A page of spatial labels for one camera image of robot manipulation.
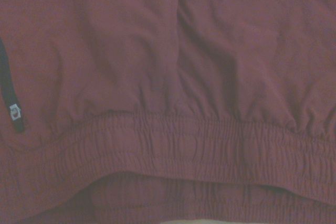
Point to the rust red shorts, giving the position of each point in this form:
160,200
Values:
168,77

